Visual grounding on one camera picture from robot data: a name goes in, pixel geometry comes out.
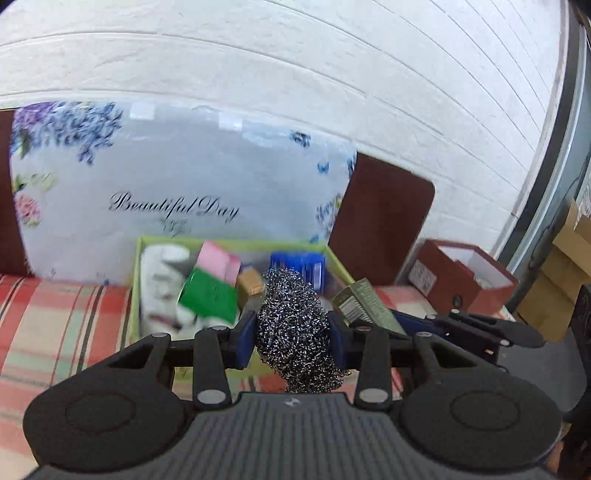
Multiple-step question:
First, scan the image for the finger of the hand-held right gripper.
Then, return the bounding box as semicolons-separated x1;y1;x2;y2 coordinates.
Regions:
392;308;546;366

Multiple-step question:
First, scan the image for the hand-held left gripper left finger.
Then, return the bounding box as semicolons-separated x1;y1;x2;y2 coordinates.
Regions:
108;310;257;411

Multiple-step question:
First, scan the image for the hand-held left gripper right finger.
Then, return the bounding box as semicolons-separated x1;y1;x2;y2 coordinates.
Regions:
328;310;476;411

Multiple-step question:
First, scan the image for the steel wool scourer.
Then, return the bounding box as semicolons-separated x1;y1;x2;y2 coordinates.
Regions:
256;268;352;394

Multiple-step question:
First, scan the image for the olive green box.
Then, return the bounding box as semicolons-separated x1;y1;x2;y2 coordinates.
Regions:
331;278;410;339

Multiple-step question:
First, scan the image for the gold box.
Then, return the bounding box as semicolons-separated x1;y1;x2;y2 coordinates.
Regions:
236;268;267;308

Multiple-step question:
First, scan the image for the green cardboard box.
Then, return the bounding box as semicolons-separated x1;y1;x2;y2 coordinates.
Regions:
177;268;240;324

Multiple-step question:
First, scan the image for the blue box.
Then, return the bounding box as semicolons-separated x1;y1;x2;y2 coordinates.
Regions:
270;251;327;294

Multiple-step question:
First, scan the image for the white glove pink cuff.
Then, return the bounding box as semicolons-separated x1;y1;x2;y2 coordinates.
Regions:
139;244;200;334
196;240;242;288

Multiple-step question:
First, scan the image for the large light green box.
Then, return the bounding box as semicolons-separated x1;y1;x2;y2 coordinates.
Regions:
126;236;356;400

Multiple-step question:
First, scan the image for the brown cardboard box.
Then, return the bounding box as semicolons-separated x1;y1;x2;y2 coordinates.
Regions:
406;239;520;315

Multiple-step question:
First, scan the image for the cardboard carton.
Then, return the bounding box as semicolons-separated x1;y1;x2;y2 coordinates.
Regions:
551;198;591;260
514;249;591;343

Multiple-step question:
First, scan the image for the brown bed headboard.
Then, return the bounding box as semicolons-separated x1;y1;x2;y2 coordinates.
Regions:
0;110;436;288

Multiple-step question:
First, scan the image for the floral printed pillow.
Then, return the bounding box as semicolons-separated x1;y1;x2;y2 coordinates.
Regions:
9;100;359;285

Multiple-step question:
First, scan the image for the plaid blanket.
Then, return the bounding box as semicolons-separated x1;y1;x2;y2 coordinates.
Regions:
0;272;514;464

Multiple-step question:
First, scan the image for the grey metal door frame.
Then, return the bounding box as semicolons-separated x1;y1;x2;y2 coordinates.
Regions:
489;0;591;278

